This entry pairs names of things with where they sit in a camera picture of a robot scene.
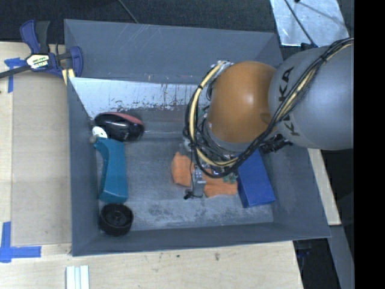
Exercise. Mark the blue box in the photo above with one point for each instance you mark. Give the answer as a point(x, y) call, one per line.
point(255, 185)

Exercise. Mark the black and red computer mouse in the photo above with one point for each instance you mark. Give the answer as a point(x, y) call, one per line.
point(121, 128)

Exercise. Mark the teal spray bottle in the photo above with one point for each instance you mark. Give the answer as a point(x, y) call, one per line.
point(112, 167)

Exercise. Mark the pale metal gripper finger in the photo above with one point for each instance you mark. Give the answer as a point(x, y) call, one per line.
point(195, 188)
point(201, 185)

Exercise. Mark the grey metal bin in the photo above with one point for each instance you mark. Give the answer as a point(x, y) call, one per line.
point(168, 203)

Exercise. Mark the orange cloth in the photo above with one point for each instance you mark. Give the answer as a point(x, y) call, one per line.
point(182, 170)

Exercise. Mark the black round cap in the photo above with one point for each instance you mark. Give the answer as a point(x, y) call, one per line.
point(115, 219)

